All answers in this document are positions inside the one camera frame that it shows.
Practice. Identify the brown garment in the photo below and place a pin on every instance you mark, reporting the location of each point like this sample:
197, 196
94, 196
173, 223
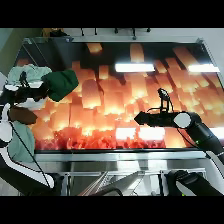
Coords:
22, 115

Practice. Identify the white garment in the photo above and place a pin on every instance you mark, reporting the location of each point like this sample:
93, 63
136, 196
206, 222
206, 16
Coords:
31, 104

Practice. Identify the dark green garment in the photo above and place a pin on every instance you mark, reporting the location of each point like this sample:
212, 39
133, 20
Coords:
61, 84

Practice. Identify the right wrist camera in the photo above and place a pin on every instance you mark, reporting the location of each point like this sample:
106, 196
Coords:
162, 95

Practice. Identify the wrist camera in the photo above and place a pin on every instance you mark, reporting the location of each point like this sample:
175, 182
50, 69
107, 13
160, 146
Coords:
162, 95
23, 79

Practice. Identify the pale green garment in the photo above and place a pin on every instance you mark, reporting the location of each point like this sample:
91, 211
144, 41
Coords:
33, 73

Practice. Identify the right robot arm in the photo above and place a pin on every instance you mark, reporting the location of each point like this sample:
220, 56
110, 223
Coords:
204, 134

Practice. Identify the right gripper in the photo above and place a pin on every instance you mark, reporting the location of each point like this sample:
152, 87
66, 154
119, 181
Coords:
156, 119

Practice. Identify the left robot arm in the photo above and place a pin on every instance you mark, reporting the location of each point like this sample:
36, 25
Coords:
4, 130

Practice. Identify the grey green garment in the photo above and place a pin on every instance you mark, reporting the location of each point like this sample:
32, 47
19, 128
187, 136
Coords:
23, 141

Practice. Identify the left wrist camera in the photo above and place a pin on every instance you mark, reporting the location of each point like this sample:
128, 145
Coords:
23, 79

